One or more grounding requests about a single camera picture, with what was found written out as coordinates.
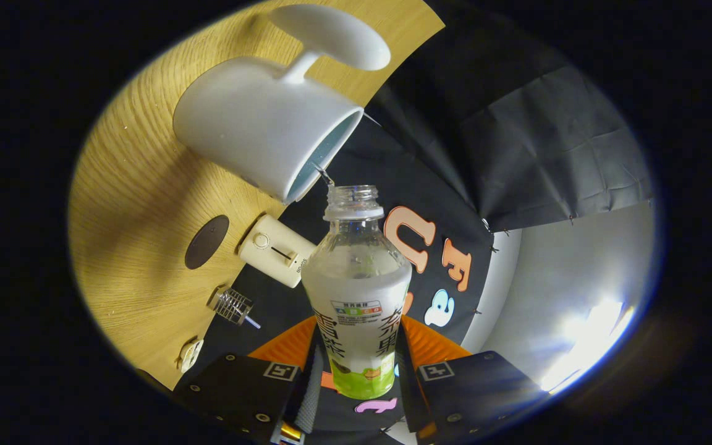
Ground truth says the white divided dish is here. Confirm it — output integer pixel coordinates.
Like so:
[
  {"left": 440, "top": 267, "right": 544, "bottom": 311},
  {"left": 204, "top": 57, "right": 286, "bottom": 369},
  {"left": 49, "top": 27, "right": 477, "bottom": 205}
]
[{"left": 177, "top": 337, "right": 205, "bottom": 373}]

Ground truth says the metal wire utensil holder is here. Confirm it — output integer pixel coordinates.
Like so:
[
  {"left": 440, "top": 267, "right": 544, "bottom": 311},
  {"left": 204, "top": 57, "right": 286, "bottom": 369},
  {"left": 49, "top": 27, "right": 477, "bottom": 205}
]
[{"left": 208, "top": 287, "right": 254, "bottom": 325}]

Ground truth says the white toaster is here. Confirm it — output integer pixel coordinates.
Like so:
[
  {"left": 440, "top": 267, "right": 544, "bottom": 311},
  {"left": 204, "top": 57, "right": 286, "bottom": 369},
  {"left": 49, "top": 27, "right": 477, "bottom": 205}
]
[{"left": 237, "top": 214, "right": 318, "bottom": 289}]

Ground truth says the white cup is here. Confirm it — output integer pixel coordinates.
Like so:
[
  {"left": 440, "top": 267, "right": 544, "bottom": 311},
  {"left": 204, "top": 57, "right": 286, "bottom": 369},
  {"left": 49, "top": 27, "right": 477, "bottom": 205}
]
[{"left": 172, "top": 4, "right": 392, "bottom": 205}]

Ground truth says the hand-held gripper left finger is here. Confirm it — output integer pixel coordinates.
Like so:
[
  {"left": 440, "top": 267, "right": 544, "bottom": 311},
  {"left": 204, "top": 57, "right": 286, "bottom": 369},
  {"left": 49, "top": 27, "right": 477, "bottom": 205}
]
[{"left": 174, "top": 315, "right": 323, "bottom": 445}]

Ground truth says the wooden table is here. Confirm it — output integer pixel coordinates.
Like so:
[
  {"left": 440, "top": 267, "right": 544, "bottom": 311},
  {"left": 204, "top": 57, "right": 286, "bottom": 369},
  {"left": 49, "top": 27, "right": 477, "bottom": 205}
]
[{"left": 67, "top": 0, "right": 446, "bottom": 391}]

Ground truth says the clear juice bottle green label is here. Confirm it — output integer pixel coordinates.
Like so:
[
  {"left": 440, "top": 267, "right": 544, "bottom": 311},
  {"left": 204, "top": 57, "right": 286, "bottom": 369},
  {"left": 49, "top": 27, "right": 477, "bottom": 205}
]
[{"left": 301, "top": 185, "right": 412, "bottom": 400}]

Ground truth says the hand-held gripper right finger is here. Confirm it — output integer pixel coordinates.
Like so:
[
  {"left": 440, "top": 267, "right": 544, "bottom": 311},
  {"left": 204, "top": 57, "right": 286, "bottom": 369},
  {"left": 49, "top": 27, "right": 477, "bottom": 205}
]
[{"left": 396, "top": 314, "right": 545, "bottom": 443}]

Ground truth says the dark round coaster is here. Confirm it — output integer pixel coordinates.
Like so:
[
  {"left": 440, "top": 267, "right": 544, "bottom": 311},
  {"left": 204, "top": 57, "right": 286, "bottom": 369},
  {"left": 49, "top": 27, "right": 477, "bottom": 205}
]
[{"left": 184, "top": 214, "right": 231, "bottom": 270}]

